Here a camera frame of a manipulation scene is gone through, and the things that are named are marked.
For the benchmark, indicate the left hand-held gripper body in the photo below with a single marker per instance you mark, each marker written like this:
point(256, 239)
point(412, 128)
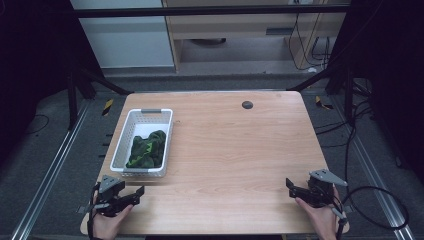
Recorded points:
point(108, 191)

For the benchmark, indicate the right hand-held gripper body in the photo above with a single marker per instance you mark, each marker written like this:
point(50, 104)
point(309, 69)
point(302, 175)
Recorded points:
point(321, 190)

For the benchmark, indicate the green cloth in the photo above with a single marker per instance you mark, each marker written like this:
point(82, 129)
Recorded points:
point(148, 150)

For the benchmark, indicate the white plastic basket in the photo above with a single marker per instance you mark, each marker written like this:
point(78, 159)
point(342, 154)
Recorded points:
point(146, 124)

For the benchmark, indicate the person's right hand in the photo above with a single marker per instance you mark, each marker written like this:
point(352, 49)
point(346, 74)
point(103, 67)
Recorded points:
point(318, 218)

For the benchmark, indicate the person's left hand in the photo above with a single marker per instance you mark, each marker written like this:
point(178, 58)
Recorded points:
point(108, 225)

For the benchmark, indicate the yellow black striped tape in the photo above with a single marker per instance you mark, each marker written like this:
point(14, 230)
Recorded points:
point(322, 103)
point(107, 107)

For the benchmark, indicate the grey round table grommet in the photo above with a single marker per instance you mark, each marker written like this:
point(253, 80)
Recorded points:
point(247, 105)

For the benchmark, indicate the black metal stand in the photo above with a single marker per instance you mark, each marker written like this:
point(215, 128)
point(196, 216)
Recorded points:
point(348, 93)
point(71, 100)

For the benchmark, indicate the white cabinet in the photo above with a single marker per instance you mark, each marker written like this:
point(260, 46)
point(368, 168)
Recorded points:
point(126, 40)

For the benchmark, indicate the light wooden desk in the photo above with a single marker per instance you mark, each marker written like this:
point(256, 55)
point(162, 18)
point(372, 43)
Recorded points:
point(233, 28)

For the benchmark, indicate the aluminium floor rail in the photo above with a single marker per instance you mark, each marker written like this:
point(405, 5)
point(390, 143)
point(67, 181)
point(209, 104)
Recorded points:
point(373, 173)
point(50, 170)

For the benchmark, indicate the black horizontal frame bar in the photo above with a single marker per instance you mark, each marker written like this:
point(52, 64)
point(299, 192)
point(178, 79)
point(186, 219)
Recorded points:
point(200, 11)

